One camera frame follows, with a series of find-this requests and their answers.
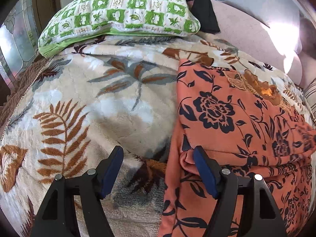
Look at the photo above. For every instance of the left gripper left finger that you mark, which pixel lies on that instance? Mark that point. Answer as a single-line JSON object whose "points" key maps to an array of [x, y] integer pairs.
{"points": [[57, 216]]}

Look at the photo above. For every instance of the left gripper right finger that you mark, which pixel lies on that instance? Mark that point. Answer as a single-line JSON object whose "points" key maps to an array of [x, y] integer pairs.
{"points": [[260, 215]]}

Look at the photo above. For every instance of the orange black floral shirt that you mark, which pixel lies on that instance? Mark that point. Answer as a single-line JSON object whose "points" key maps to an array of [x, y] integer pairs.
{"points": [[245, 133]]}

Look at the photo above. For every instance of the leaf pattern fleece blanket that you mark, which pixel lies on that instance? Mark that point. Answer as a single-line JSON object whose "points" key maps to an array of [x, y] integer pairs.
{"points": [[72, 109]]}

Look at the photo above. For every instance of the striped floral cushion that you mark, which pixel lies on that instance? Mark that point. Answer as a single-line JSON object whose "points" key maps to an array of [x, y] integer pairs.
{"points": [[310, 96]]}

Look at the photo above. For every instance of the stained glass wooden door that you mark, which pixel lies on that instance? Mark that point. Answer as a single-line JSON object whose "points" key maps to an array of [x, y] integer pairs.
{"points": [[22, 22]]}

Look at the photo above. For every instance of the pink sofa cushion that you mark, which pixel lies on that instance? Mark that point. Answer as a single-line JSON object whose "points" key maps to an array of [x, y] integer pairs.
{"points": [[274, 46]]}

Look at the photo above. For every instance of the grey quilted pillow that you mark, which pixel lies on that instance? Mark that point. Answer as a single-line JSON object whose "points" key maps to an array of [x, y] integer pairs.
{"points": [[282, 17]]}

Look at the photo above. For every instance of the green white checkered pillow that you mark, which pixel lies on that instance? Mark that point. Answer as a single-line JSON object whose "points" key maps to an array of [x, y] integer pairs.
{"points": [[84, 19]]}

